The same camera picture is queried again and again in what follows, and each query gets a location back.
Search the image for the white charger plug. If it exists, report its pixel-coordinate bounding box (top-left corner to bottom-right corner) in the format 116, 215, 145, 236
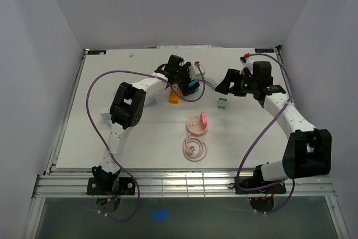
100, 108, 111, 120

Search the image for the blue plug adapter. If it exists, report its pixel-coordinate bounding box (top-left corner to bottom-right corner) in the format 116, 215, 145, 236
188, 81, 200, 94

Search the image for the left black corner label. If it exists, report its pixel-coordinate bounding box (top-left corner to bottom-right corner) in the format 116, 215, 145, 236
87, 50, 107, 55

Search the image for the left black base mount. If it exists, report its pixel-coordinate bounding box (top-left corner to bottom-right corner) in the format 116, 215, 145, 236
86, 177, 135, 195

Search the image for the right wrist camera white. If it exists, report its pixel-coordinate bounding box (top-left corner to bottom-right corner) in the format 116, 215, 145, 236
240, 53, 253, 74

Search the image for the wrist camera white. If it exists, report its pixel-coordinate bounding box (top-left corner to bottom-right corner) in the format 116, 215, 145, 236
240, 53, 253, 74
189, 62, 205, 80

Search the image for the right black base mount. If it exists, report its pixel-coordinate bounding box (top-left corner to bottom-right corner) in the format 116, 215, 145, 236
228, 176, 286, 194

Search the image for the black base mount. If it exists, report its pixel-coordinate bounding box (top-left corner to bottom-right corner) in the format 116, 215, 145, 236
86, 177, 135, 195
228, 176, 286, 194

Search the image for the pink plug adapter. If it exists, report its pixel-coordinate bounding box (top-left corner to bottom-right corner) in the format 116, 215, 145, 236
199, 112, 208, 129

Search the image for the green charger plug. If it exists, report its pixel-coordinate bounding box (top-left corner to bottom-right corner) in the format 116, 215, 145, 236
217, 98, 228, 109

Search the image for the purple cable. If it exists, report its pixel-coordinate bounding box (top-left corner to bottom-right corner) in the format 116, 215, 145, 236
86, 61, 206, 222
234, 53, 295, 214

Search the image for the right black corner label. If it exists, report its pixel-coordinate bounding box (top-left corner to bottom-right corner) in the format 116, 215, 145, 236
255, 48, 275, 53

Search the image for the pink round power socket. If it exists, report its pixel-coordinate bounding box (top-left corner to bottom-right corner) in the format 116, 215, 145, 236
186, 114, 209, 137

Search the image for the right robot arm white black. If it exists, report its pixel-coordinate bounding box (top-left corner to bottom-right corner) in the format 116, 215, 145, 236
215, 61, 332, 193

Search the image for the pink coiled socket cord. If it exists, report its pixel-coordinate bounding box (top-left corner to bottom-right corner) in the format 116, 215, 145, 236
182, 134, 208, 162

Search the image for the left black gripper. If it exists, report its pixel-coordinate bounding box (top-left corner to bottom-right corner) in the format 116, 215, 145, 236
174, 62, 199, 96

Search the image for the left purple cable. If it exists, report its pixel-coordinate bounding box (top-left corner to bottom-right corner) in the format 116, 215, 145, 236
86, 61, 206, 222

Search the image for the orange power strip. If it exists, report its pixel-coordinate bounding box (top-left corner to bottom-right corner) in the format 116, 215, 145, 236
168, 87, 181, 104

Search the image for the aluminium frame rail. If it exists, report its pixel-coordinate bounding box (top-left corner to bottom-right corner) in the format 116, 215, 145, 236
32, 171, 336, 198

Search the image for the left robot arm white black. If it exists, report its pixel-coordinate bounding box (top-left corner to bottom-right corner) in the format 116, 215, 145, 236
92, 55, 199, 194

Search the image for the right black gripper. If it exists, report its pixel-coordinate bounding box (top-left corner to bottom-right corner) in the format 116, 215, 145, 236
214, 69, 258, 97

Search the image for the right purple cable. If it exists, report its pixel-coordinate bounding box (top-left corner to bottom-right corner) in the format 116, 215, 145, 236
234, 53, 295, 214

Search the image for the black corner label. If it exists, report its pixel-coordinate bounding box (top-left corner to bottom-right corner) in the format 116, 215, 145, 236
87, 50, 107, 55
255, 48, 275, 53

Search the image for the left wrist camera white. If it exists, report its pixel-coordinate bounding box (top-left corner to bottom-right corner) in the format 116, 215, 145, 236
189, 62, 205, 80

